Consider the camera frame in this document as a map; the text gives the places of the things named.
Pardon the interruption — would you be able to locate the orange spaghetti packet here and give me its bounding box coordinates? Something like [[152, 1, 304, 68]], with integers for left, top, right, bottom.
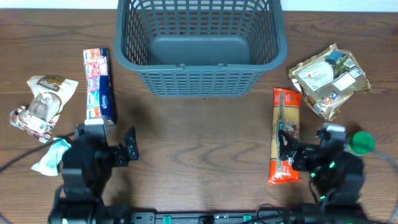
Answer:
[[269, 88, 301, 185]]

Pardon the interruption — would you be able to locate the green lid jar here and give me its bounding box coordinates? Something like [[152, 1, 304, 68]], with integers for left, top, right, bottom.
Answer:
[[345, 131, 375, 156]]

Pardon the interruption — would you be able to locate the gold foil food pouch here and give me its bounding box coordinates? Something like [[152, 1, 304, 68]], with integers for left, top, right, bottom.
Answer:
[[288, 44, 371, 121]]

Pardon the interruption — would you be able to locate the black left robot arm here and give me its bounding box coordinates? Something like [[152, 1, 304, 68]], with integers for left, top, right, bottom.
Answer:
[[48, 124, 139, 224]]

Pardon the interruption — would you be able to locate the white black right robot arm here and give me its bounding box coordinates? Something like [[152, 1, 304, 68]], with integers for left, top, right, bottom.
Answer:
[[278, 128, 366, 222]]

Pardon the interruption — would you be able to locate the tissue pocket pack bundle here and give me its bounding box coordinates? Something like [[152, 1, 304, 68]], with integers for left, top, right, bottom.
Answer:
[[83, 48, 115, 125]]

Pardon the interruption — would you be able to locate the small teal white sachet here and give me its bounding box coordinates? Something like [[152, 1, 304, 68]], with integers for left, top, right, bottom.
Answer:
[[31, 138, 71, 177]]

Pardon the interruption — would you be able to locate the beige snack bag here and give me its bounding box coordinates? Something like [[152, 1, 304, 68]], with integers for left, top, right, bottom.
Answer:
[[10, 75, 78, 143]]

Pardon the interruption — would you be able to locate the grey plastic basket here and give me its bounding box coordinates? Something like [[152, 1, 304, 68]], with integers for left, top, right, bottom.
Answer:
[[114, 0, 288, 97]]

